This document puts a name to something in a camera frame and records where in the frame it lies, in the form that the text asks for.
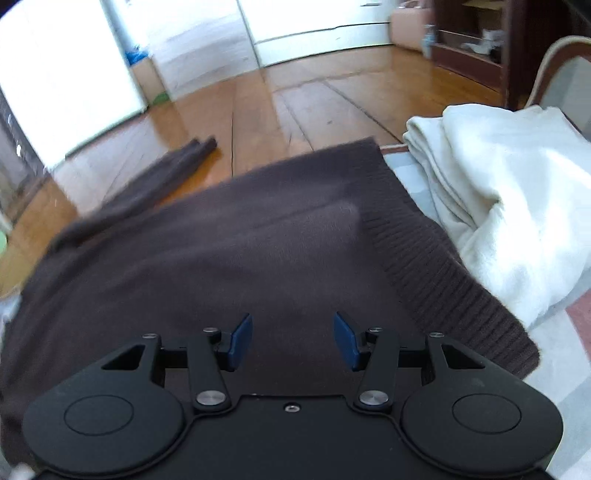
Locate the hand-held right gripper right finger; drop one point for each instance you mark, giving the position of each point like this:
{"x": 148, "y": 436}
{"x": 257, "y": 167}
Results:
{"x": 345, "y": 344}

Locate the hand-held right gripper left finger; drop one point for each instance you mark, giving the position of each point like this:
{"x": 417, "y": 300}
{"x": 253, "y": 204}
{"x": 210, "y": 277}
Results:
{"x": 241, "y": 344}

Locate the dark brown knit sweater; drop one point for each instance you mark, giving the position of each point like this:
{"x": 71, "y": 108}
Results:
{"x": 231, "y": 240}

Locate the cream white garment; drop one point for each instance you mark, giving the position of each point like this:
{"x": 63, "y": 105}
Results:
{"x": 508, "y": 184}

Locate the checkered mat with brown border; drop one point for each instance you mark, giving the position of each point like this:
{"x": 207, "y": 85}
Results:
{"x": 568, "y": 369}

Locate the small green object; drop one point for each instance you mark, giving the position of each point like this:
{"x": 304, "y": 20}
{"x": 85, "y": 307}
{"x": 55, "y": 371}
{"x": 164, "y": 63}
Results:
{"x": 161, "y": 98}

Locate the cardboard box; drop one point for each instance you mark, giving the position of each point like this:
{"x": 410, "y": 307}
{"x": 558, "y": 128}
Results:
{"x": 150, "y": 81}

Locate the dark wooden shelf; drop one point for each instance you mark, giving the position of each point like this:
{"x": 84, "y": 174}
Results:
{"x": 466, "y": 64}

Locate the blue plastic bag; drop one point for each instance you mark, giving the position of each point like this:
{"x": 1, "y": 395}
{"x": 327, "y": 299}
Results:
{"x": 136, "y": 55}

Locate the white cabinet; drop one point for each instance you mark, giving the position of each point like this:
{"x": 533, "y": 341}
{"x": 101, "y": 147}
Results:
{"x": 314, "y": 32}

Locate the small light blue bottle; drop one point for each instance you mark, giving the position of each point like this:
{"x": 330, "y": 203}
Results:
{"x": 428, "y": 41}

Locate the pink storage box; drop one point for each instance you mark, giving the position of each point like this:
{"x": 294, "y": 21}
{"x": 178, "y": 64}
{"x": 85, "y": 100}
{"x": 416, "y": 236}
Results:
{"x": 408, "y": 25}

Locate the white item on shelf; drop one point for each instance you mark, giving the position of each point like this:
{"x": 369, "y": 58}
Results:
{"x": 485, "y": 42}

